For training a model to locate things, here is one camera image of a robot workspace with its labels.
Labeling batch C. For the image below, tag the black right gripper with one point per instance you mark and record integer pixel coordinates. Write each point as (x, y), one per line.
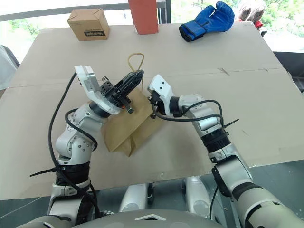
(158, 105)

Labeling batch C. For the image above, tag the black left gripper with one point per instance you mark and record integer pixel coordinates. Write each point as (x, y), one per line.
(113, 97)

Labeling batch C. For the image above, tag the brown paper bag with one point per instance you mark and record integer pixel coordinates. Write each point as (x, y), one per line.
(133, 128)

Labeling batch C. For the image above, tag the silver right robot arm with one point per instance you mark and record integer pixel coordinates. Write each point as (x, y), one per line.
(237, 171)

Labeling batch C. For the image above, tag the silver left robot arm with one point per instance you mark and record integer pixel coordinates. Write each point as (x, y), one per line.
(73, 142)

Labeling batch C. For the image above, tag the brown cardboard table cover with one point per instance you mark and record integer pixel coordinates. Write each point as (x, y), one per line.
(213, 78)

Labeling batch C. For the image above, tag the tall red-brown box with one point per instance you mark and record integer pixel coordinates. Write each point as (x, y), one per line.
(145, 16)

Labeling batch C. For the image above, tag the small brown cardboard box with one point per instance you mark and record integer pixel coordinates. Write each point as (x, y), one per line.
(88, 22)

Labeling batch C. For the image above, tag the silver left robot leg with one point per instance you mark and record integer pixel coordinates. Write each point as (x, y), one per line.
(133, 198)

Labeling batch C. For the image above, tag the silver robot leg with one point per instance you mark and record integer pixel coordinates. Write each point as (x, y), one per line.
(133, 198)
(198, 197)

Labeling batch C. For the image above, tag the blue boxing glove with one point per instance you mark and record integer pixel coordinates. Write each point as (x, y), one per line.
(209, 21)

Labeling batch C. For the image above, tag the silver right robot leg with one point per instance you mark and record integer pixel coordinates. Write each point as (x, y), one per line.
(198, 197)

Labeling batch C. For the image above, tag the silver robot torso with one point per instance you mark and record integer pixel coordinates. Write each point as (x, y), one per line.
(118, 219)

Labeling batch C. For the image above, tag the grey chair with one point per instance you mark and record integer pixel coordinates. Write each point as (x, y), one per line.
(7, 66)

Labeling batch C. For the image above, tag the small red object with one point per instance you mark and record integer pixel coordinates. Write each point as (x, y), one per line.
(259, 24)

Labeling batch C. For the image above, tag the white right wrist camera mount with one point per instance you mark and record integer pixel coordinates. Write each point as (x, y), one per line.
(162, 89)

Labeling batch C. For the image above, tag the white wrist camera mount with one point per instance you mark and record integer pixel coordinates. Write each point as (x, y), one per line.
(162, 89)
(88, 80)

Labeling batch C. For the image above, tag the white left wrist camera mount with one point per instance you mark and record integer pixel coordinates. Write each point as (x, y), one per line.
(88, 80)

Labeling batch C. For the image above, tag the dark window frame post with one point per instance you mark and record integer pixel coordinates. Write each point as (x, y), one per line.
(164, 10)

